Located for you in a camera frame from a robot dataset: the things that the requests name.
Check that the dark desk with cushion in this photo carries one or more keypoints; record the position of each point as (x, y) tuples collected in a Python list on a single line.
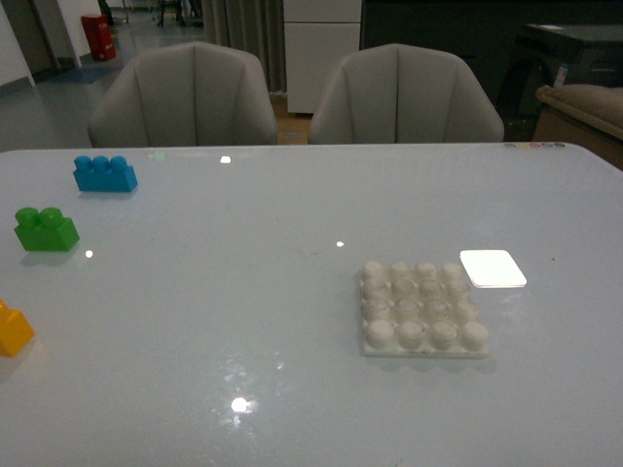
[(566, 80)]

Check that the white studded base plate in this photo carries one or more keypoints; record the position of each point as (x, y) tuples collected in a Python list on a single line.
[(420, 311)]

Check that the grey armchair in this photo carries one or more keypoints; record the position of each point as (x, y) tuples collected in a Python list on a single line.
[(193, 94), (403, 94)]

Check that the left grey armchair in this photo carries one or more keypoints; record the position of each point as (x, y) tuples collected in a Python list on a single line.
[(193, 94)]

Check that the blue three-stud toy block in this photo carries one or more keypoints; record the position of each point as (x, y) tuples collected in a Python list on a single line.
[(100, 174)]

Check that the green two-stud toy block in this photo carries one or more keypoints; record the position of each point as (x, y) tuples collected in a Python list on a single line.
[(45, 230)]

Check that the white filing cabinet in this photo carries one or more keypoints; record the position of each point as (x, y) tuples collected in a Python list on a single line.
[(316, 33)]

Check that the right grey armchair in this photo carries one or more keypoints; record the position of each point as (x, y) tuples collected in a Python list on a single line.
[(403, 94)]

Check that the red fire extinguisher box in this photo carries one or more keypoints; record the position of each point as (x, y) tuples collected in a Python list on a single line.
[(99, 37)]

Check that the grey curtain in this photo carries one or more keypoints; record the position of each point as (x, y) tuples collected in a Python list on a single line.
[(253, 26)]

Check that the yellow two-stud toy block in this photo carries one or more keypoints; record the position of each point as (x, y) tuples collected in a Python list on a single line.
[(15, 331)]

